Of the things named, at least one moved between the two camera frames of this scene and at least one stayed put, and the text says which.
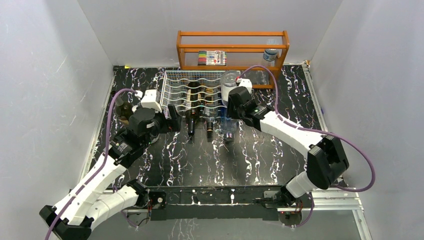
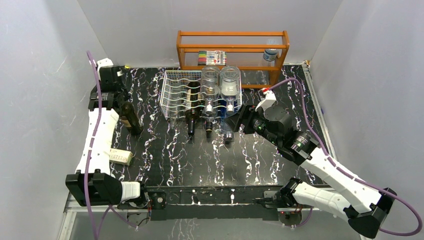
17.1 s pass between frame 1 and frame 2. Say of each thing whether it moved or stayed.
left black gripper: moved
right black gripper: moved
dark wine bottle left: stayed
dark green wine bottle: stayed
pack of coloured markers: stayed
